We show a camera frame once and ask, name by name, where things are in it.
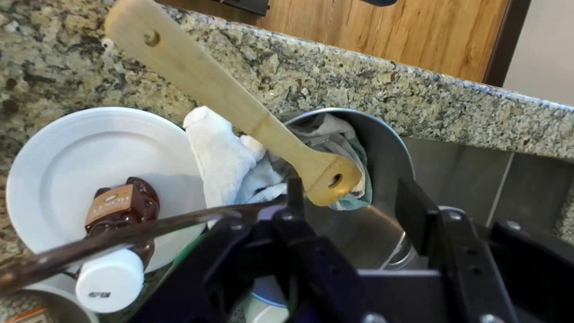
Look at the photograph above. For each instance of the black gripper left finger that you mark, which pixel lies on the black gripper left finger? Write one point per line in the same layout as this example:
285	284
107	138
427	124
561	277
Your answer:
310	262

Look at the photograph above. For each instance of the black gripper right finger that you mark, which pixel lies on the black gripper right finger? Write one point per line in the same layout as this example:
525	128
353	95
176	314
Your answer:
454	262

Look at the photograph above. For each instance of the light wooden spoon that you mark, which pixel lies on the light wooden spoon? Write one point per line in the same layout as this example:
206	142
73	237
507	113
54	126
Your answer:
208	83

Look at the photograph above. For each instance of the large steel mixing bowl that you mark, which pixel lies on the large steel mixing bowl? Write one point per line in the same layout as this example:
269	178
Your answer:
382	155

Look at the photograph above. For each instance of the stainless steel sink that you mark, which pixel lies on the stainless steel sink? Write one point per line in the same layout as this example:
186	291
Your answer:
477	185

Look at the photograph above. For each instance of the white cloth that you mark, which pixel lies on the white cloth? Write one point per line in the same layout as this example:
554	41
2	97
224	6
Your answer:
220	155

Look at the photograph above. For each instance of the dark brown wooden utensil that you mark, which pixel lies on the dark brown wooden utensil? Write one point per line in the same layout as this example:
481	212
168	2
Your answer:
118	233

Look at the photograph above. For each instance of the brown honey bottle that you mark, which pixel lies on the brown honey bottle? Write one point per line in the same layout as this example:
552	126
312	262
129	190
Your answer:
122	207

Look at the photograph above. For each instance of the wooden cabinet door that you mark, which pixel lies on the wooden cabinet door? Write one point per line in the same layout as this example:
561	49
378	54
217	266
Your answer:
387	36

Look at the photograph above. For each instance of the white plate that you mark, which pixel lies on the white plate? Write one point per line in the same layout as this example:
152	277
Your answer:
77	162

